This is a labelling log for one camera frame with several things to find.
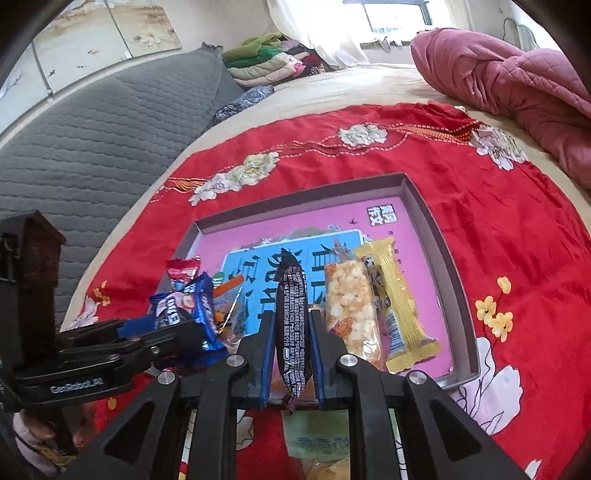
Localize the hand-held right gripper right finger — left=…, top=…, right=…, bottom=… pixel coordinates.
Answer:
left=308, top=308, right=532, bottom=480

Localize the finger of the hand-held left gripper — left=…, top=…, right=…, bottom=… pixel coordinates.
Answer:
left=60, top=318, right=160, bottom=344
left=58, top=323, right=206, bottom=370

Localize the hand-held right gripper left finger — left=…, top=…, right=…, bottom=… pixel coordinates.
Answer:
left=60, top=310, right=278, bottom=480

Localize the dark chocolate bar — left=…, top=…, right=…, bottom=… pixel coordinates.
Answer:
left=276, top=247, right=309, bottom=414

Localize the blue cookie packet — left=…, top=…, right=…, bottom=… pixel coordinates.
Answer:
left=148, top=273, right=227, bottom=356

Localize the orange-label peanut packet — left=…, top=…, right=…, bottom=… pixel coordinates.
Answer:
left=215, top=281, right=264, bottom=347

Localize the popcorn bar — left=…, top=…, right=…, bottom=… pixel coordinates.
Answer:
left=324, top=261, right=384, bottom=370

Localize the yellow snack bar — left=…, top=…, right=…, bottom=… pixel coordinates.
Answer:
left=355, top=239, right=439, bottom=374

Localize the grey shallow cardboard box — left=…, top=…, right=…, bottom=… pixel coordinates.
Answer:
left=182, top=173, right=483, bottom=391

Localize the person's left hand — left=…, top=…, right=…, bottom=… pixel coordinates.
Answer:
left=11, top=408, right=95, bottom=462

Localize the red snack packet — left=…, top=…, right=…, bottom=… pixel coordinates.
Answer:
left=165, top=257, right=202, bottom=291

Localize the pale green snack packet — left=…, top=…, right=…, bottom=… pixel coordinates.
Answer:
left=281, top=408, right=352, bottom=480

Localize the pink book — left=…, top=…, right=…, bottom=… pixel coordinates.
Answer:
left=187, top=203, right=455, bottom=377

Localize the grey quilted headboard cushion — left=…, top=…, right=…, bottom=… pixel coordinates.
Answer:
left=0, top=44, right=245, bottom=296

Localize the red floral blanket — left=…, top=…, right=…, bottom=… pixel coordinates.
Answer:
left=60, top=102, right=591, bottom=480

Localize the dark blue floral cloth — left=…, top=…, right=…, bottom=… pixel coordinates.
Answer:
left=213, top=85, right=277, bottom=124

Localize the beige bed sheet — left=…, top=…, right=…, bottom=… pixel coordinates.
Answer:
left=60, top=62, right=591, bottom=319

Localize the stack of folded clothes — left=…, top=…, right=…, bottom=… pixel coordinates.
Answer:
left=222, top=32, right=331, bottom=88

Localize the white curtain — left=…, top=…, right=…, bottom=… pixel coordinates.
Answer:
left=268, top=0, right=370, bottom=70

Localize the pink quilt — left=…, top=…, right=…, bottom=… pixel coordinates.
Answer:
left=410, top=28, right=591, bottom=190

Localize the window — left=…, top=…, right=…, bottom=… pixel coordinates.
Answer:
left=360, top=0, right=435, bottom=47

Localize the floral wall panel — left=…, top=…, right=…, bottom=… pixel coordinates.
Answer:
left=0, top=0, right=183, bottom=100

